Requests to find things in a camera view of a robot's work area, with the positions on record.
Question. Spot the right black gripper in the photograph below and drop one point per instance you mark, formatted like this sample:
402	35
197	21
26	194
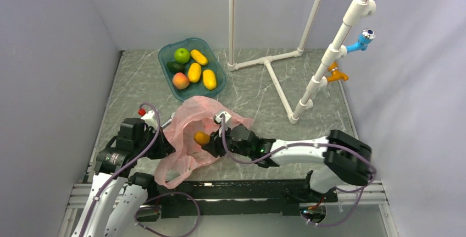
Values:
215	146

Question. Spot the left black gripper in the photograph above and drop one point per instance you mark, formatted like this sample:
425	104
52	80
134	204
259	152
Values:
165	148

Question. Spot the orange fake fruit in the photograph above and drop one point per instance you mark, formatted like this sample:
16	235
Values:
201	138

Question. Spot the pink plastic bag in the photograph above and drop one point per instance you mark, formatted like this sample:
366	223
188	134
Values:
195	114

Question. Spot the yellow fake fruit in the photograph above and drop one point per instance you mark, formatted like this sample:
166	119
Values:
209	79
199	57

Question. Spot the fake peach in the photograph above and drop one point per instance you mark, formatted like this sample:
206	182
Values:
180	81

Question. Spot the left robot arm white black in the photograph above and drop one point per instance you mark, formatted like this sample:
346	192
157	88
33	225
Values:
116	194

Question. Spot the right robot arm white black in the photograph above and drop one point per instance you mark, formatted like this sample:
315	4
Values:
343	158

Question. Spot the dark green fake avocado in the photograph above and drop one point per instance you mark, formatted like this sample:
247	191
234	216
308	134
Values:
175	67

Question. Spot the yellow fake mango front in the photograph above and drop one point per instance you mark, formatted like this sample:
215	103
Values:
194	72

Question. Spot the green fake apple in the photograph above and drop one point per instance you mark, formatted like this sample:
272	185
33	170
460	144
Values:
182	55

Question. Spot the silver wrench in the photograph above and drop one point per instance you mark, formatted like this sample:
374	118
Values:
168	121

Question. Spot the teal plastic tray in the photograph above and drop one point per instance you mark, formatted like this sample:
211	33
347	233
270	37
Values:
194	89

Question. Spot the orange faucet tap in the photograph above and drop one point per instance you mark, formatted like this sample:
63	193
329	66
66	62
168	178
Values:
335	73

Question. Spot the blue faucet tap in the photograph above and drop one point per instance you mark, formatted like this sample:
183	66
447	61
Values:
364	39

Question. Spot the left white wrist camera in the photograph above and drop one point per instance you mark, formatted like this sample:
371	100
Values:
151	118

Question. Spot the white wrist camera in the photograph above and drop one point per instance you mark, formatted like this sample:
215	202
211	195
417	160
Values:
223	118
151	118

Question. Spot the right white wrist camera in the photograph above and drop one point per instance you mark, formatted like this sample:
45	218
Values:
223	118

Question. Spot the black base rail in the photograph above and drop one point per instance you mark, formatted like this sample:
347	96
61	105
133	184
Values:
236	197

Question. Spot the aluminium extrusion frame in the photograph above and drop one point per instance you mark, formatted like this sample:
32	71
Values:
374	194

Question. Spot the white PVC pipe frame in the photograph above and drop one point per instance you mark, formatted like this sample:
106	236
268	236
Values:
336	50

